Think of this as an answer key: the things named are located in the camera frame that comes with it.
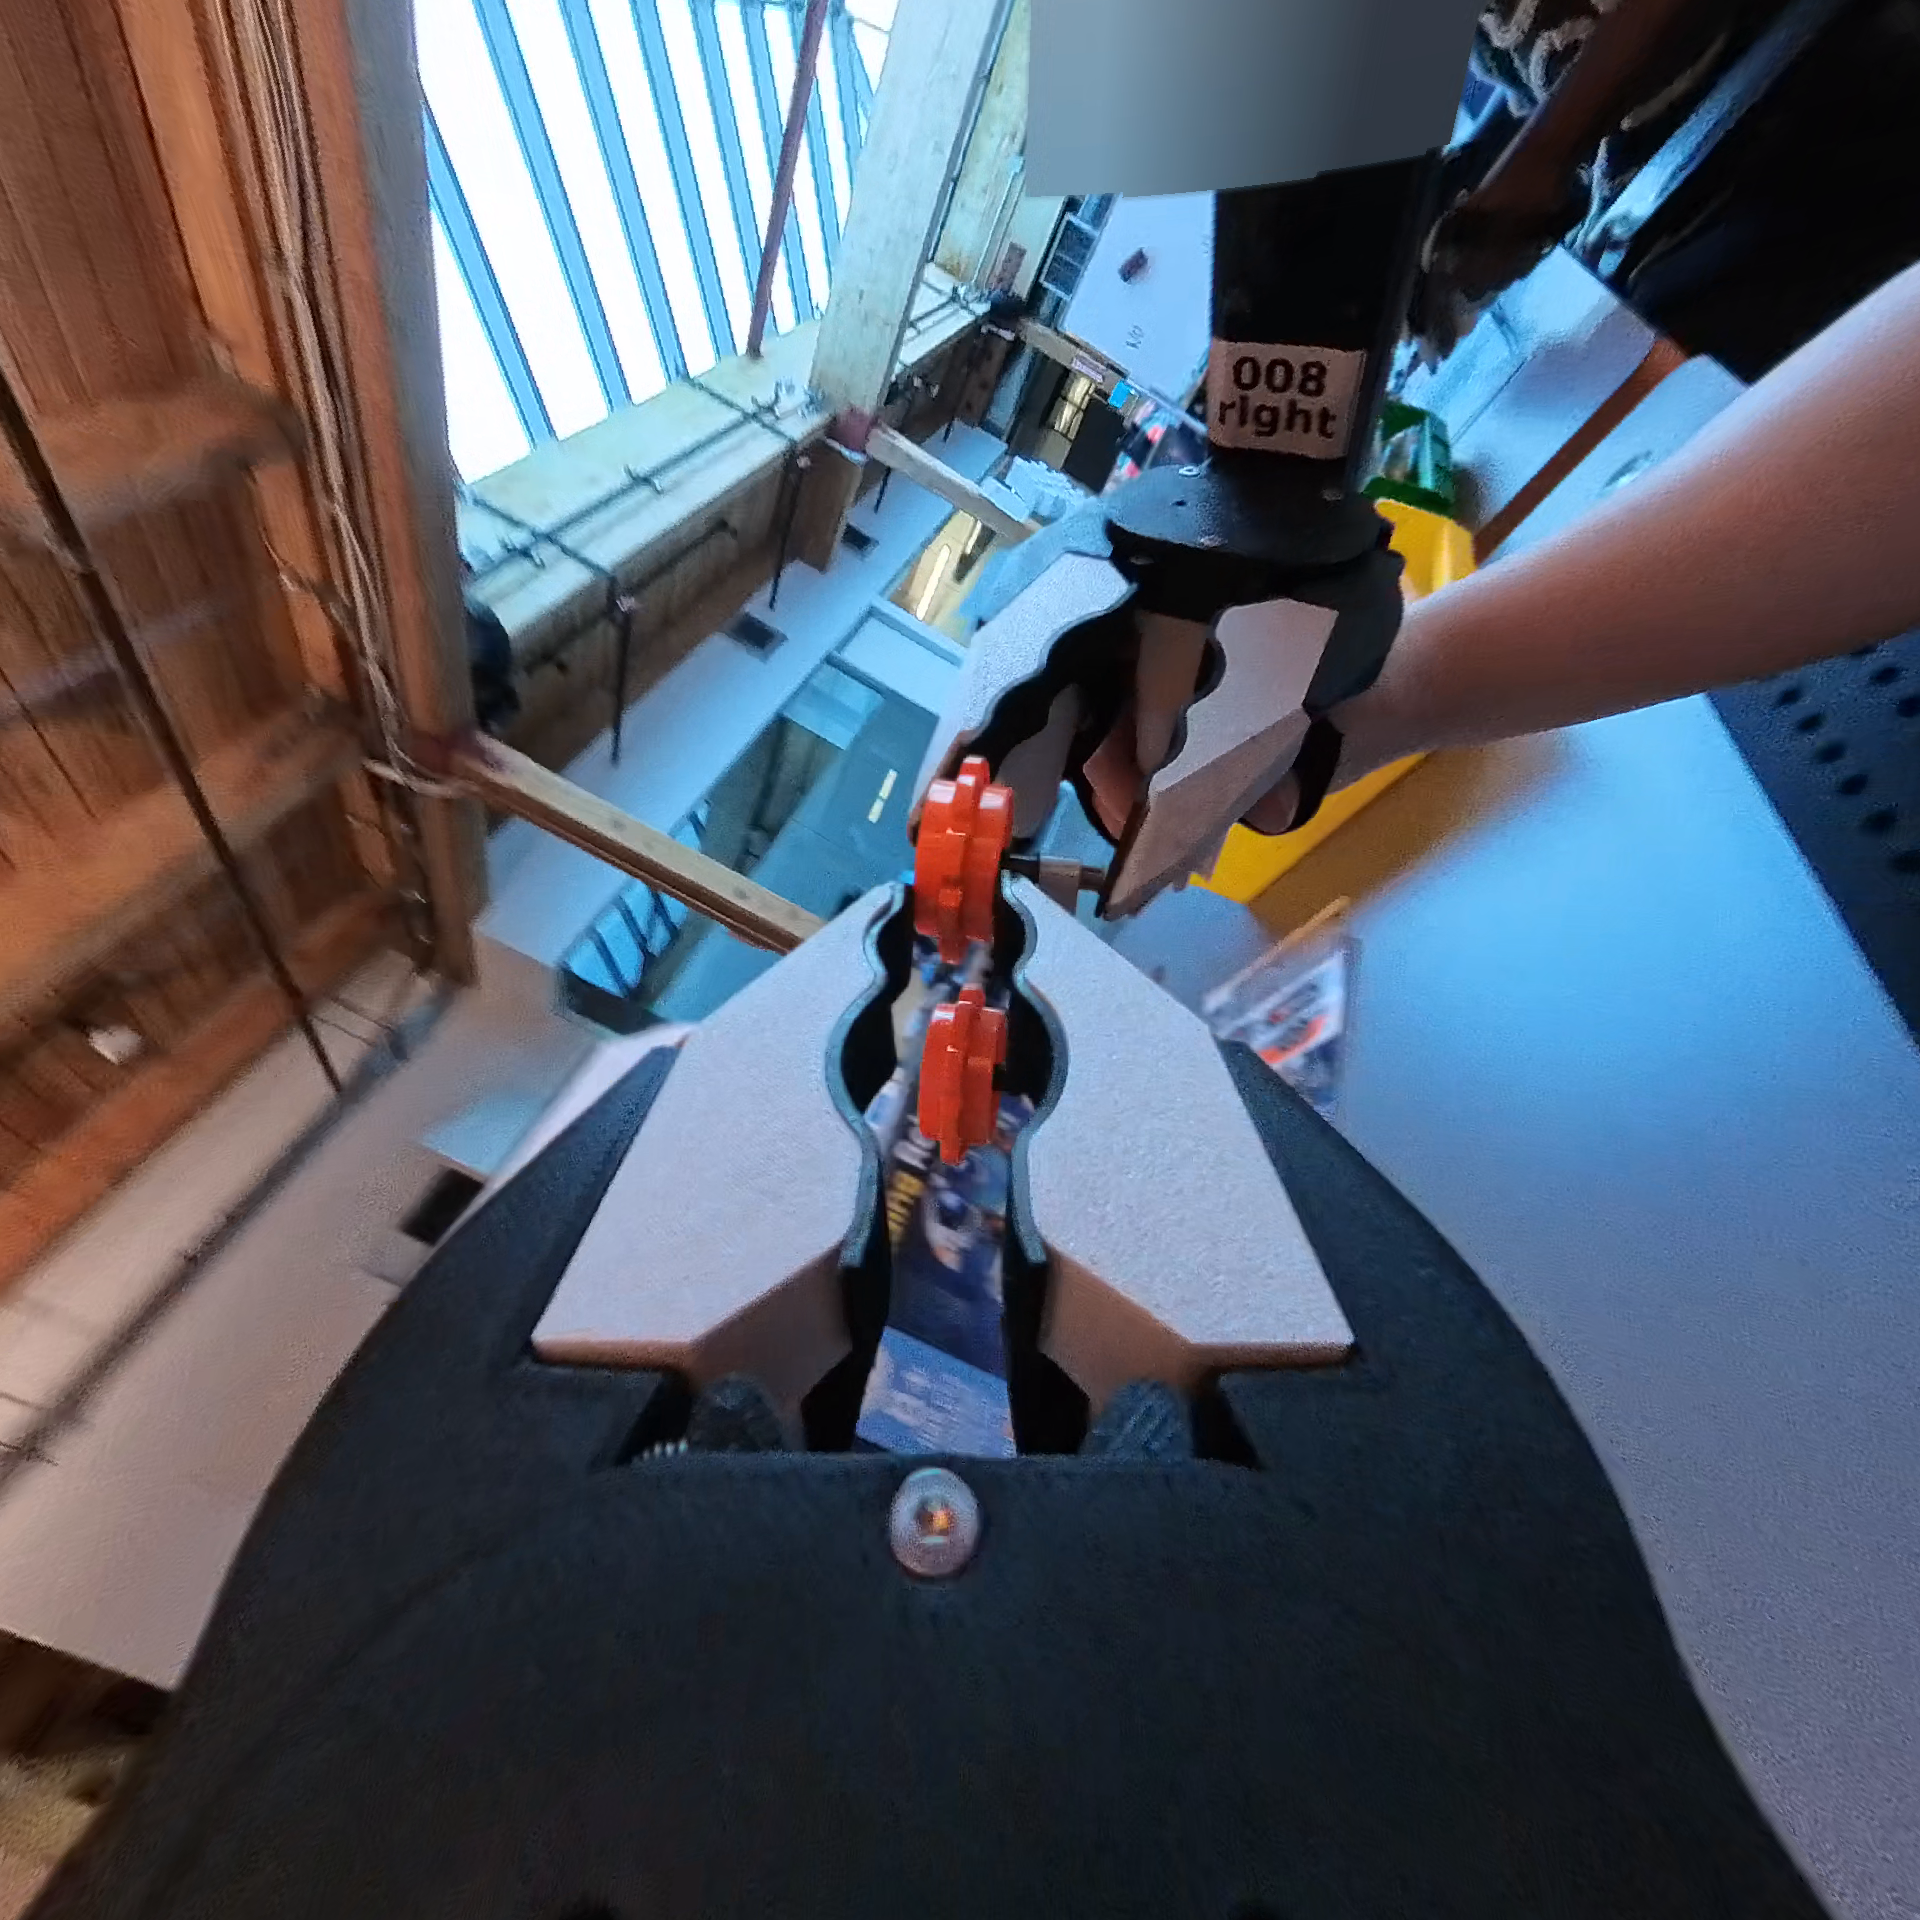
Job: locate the blue robot kit box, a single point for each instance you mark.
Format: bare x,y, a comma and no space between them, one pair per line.
939,1396

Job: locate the yellow plastic bin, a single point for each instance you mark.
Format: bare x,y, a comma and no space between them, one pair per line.
1319,780

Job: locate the grey desk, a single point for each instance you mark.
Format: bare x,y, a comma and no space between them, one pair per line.
1575,1200

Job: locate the person's right hand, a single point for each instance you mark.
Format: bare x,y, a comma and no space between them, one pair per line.
1115,780

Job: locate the skylight window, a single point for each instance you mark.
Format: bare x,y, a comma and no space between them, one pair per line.
600,224

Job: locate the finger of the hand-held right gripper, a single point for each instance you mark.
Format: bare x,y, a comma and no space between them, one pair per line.
1027,646
1261,662

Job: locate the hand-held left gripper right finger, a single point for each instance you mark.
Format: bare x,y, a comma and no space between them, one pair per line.
1185,1200

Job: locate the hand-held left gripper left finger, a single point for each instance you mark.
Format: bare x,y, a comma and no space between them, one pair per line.
705,1200

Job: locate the grey beam with orange gears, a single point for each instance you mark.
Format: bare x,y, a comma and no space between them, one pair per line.
955,869

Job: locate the black perforated panel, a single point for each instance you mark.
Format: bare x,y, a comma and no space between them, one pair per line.
1845,810

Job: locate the printed sticker sheet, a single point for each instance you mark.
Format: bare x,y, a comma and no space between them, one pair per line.
1289,1005

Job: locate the person's right forearm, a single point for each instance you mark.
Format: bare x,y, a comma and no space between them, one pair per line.
1651,569

